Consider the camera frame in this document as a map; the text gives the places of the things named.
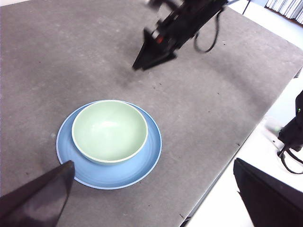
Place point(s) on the green ribbed bowl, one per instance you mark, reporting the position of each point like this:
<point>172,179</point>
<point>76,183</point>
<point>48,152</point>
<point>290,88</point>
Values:
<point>109,132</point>

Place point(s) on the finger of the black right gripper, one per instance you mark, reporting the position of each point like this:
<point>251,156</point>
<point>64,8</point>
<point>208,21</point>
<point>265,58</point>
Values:
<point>158,58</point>
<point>146,49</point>

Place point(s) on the blue round plate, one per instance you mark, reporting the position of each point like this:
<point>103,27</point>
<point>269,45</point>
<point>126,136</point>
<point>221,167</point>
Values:
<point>118,176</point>

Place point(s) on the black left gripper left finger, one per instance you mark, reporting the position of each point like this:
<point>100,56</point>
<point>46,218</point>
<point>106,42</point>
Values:
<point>35,201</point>

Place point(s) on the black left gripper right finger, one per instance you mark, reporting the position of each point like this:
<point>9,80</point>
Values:
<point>270,198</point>

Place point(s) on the white slatted panel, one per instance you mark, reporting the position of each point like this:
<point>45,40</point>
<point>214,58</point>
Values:
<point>288,9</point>

